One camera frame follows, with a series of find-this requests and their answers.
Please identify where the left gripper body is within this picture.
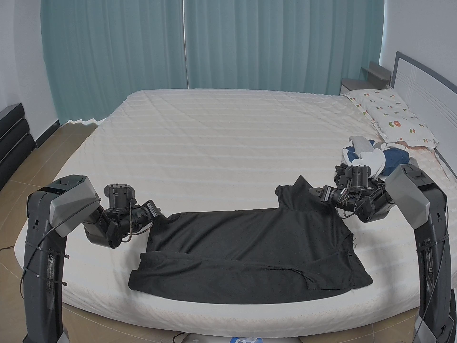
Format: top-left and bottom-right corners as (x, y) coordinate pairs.
(136, 200), (165, 228)

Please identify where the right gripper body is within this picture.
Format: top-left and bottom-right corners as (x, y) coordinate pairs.
(319, 186), (340, 204)

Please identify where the black T-shirt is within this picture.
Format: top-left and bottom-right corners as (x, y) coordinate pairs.
(128, 175), (373, 304)

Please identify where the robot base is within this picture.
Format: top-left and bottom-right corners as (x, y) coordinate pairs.
(179, 333), (300, 343)

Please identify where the pile of clothes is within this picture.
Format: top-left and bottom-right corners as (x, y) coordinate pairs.
(334, 135), (420, 192)

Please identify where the bed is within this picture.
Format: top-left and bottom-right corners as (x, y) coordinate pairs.
(14, 51), (457, 337)

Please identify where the white printed pillow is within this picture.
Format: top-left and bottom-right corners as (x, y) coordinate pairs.
(342, 87), (440, 149)

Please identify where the grey bedside table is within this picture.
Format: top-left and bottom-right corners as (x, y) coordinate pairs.
(341, 61), (391, 94)

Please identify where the black chest of drawers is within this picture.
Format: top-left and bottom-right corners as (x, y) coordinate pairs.
(0, 103), (35, 190)

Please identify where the blue-green curtain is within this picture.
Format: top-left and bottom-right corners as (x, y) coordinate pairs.
(184, 0), (386, 96)
(41, 0), (190, 124)

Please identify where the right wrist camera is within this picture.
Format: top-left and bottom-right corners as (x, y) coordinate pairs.
(344, 165), (372, 191)

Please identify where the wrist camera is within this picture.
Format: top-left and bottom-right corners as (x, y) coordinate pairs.
(344, 165), (372, 191)
(104, 183), (136, 209)

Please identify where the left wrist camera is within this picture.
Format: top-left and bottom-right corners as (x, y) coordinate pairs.
(104, 183), (136, 209)

